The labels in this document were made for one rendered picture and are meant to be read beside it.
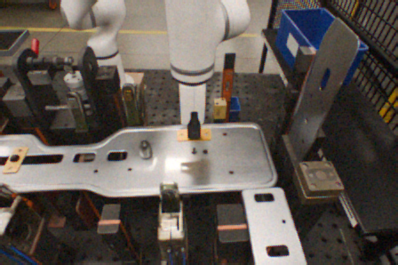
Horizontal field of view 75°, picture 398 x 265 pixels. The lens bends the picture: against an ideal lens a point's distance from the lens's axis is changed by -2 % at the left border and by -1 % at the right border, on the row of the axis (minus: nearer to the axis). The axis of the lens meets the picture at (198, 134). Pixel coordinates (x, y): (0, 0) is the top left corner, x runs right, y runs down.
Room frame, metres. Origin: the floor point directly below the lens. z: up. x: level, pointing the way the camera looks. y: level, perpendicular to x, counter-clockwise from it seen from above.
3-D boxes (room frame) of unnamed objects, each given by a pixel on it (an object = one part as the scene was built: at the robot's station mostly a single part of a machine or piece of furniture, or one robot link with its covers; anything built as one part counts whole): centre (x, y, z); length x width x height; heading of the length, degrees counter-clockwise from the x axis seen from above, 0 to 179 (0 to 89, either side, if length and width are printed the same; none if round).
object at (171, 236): (0.23, 0.06, 0.87); 0.12 x 0.09 x 0.35; 3
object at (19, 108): (0.61, 0.52, 0.89); 0.13 x 0.11 x 0.38; 3
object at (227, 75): (0.60, -0.08, 0.95); 0.03 x 0.01 x 0.50; 93
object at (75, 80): (0.62, 0.39, 0.94); 0.18 x 0.13 x 0.49; 93
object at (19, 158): (0.41, 0.48, 1.01); 0.08 x 0.04 x 0.01; 4
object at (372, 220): (0.67, -0.41, 1.02); 0.90 x 0.22 x 0.03; 3
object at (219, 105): (0.57, -0.06, 0.88); 0.04 x 0.04 x 0.36; 3
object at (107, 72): (0.64, 0.27, 0.91); 0.07 x 0.05 x 0.42; 3
